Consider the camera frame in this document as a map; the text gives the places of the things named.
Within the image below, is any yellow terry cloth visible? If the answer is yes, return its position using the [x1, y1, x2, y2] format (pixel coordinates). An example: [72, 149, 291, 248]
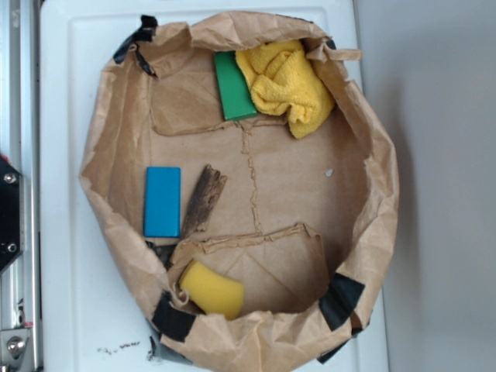
[235, 40, 336, 139]

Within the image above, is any brown paper bag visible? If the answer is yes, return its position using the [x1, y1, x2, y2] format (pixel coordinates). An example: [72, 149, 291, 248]
[81, 12, 399, 371]

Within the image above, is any brown bark piece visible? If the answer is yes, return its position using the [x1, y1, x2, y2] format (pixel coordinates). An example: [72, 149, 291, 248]
[181, 164, 228, 239]

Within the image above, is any green wooden block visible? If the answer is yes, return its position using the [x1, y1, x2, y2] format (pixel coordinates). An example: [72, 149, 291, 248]
[214, 51, 257, 121]

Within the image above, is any blue wooden block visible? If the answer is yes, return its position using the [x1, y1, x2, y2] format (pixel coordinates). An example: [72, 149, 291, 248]
[143, 167, 181, 238]

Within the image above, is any yellow sponge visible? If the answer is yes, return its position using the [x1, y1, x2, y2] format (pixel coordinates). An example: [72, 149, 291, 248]
[179, 260, 245, 320]

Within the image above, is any black tape piece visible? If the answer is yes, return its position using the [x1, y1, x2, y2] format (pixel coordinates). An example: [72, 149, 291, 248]
[319, 273, 366, 331]
[151, 291, 197, 343]
[112, 15, 158, 78]

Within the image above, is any black mounting plate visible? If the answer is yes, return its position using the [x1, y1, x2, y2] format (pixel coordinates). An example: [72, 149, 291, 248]
[0, 155, 23, 274]

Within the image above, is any metal rail frame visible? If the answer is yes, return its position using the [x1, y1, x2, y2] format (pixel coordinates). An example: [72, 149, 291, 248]
[1, 1, 43, 371]

